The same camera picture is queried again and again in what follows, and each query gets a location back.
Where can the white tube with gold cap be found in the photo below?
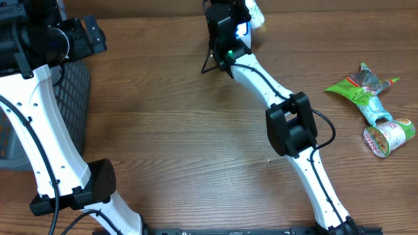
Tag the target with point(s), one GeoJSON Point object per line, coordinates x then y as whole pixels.
{"type": "Point", "coordinates": [257, 21]}

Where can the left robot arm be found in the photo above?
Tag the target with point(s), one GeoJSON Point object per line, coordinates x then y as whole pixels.
{"type": "Point", "coordinates": [36, 36]}

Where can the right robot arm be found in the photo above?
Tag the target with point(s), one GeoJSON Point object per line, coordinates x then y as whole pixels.
{"type": "Point", "coordinates": [290, 122]}

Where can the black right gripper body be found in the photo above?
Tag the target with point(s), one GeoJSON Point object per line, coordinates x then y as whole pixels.
{"type": "Point", "coordinates": [240, 14]}

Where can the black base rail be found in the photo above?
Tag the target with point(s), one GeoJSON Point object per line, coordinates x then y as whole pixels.
{"type": "Point", "coordinates": [289, 231]}

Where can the white barcode scanner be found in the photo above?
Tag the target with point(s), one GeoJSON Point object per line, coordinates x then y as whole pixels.
{"type": "Point", "coordinates": [243, 32]}

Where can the gray plastic shopping basket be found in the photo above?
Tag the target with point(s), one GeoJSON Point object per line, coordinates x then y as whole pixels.
{"type": "Point", "coordinates": [71, 89]}

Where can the green snack bag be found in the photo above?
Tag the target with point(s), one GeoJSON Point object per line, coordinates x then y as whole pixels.
{"type": "Point", "coordinates": [361, 86]}

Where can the green instant noodle cup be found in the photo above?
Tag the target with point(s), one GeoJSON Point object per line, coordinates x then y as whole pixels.
{"type": "Point", "coordinates": [386, 137]}

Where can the teal tissue pack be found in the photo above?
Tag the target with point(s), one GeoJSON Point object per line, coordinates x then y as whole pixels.
{"type": "Point", "coordinates": [374, 111]}

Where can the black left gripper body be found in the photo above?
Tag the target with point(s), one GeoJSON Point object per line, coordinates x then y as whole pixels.
{"type": "Point", "coordinates": [80, 44]}

